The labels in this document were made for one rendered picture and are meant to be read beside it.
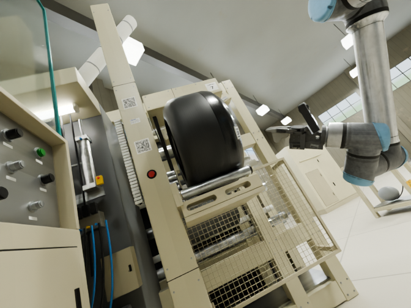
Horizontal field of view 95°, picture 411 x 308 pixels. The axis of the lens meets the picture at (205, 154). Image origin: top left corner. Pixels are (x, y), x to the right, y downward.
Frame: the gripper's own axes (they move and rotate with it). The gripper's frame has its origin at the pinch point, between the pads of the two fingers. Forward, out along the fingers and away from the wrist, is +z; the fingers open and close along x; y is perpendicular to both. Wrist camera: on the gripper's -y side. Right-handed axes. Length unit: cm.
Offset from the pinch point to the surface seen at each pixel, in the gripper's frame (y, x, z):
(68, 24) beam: -168, 148, 407
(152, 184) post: 23, -25, 46
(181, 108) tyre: -10.4, -11.3, 35.5
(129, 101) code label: -15, -7, 75
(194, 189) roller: 22.9, -21.2, 25.2
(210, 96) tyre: -14.4, 1.3, 27.2
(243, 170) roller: 18.7, -3.7, 9.8
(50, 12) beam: -180, 122, 407
